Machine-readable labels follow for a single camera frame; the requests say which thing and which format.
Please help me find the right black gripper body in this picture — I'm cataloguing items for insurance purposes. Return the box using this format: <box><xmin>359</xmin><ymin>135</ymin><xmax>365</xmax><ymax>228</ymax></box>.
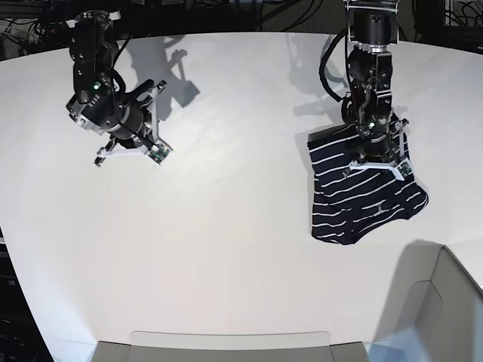
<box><xmin>94</xmin><ymin>78</ymin><xmax>167</xmax><ymax>167</ymax></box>

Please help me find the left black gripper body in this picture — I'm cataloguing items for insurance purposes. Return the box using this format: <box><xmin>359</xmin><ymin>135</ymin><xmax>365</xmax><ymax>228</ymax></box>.
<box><xmin>354</xmin><ymin>133</ymin><xmax>395</xmax><ymax>164</ymax></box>

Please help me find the navy white striped T-shirt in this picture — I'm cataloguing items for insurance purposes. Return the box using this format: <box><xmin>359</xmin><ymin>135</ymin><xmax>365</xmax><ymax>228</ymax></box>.
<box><xmin>307</xmin><ymin>125</ymin><xmax>429</xmax><ymax>245</ymax></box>

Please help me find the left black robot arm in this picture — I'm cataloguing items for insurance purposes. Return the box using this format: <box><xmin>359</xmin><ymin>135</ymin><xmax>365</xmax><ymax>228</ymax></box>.
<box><xmin>319</xmin><ymin>1</ymin><xmax>399</xmax><ymax>164</ymax></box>

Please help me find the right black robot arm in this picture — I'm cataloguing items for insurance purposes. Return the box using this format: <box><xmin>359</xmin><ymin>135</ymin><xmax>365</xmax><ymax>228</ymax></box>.
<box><xmin>66</xmin><ymin>10</ymin><xmax>172</xmax><ymax>167</ymax></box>

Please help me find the grey bin right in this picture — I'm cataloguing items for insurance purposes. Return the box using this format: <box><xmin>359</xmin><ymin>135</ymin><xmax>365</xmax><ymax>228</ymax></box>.
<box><xmin>368</xmin><ymin>241</ymin><xmax>482</xmax><ymax>361</ymax></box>

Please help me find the grey bin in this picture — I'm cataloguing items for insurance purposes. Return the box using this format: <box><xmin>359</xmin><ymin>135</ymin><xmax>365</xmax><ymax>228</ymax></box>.
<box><xmin>368</xmin><ymin>241</ymin><xmax>482</xmax><ymax>361</ymax></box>
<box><xmin>92</xmin><ymin>331</ymin><xmax>369</xmax><ymax>361</ymax></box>

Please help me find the grey bin front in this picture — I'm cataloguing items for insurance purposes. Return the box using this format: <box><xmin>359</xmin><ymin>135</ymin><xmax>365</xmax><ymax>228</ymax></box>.
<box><xmin>92</xmin><ymin>331</ymin><xmax>369</xmax><ymax>361</ymax></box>

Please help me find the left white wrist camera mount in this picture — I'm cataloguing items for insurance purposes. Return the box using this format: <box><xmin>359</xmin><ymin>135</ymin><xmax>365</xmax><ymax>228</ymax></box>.
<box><xmin>343</xmin><ymin>115</ymin><xmax>414</xmax><ymax>181</ymax></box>

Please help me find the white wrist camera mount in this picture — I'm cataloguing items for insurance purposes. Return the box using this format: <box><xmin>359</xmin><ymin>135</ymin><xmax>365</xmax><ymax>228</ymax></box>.
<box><xmin>93</xmin><ymin>78</ymin><xmax>174</xmax><ymax>167</ymax></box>
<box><xmin>343</xmin><ymin>115</ymin><xmax>414</xmax><ymax>181</ymax></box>

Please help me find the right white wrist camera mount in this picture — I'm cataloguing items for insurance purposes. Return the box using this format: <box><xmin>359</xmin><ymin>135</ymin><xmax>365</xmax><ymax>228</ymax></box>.
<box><xmin>93</xmin><ymin>78</ymin><xmax>174</xmax><ymax>167</ymax></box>

